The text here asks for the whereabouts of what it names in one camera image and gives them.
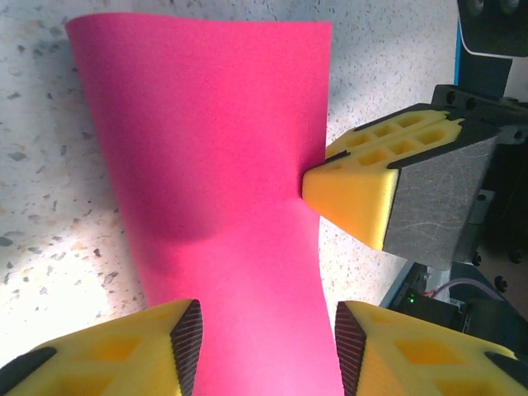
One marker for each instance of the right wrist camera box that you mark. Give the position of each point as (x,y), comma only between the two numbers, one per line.
(495,29)

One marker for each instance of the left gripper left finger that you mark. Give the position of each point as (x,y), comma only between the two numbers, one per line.
(103,363)

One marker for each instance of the pink paper sheet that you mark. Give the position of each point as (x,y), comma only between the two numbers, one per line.
(206,165)

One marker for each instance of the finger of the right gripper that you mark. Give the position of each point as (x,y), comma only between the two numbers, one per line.
(371,133)
(350,198)

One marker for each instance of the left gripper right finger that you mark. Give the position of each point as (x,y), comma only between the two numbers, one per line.
(420,363)

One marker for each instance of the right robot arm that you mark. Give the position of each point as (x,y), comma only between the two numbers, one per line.
(486,321)

